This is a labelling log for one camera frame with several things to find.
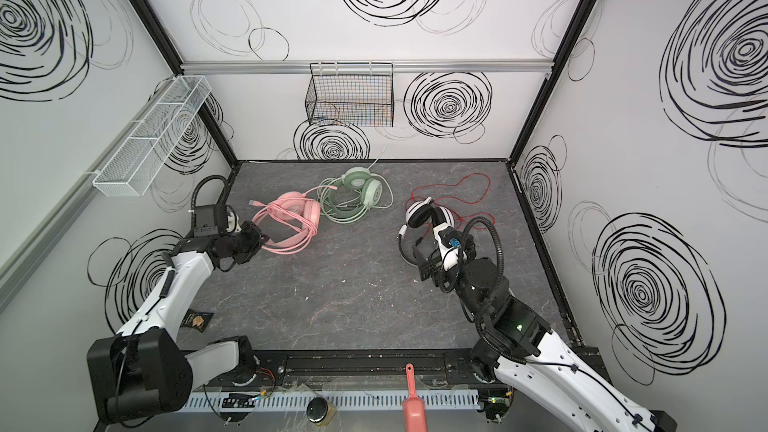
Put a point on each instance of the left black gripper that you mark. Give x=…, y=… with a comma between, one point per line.
x=246, y=242

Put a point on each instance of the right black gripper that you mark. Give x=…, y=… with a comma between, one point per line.
x=429, y=260

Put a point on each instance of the pink headphones with cable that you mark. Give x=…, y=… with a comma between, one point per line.
x=296, y=210

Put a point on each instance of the green headphones with cable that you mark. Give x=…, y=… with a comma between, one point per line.
x=348, y=198

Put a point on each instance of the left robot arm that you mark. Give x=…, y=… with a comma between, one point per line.
x=141, y=372

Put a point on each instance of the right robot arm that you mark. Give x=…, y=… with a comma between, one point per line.
x=516, y=345

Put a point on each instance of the small black packet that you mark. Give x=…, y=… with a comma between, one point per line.
x=196, y=320

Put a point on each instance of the black round knob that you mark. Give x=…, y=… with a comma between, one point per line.
x=320, y=411

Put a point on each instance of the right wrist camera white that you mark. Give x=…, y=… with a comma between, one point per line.
x=449, y=246

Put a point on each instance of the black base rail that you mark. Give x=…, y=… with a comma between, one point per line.
x=438, y=367

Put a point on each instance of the clear plastic wall shelf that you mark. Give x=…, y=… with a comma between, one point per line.
x=132, y=168

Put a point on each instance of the red dustpan brush handle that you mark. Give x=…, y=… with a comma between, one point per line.
x=413, y=406

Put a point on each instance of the black wire basket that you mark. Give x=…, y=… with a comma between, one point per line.
x=353, y=93

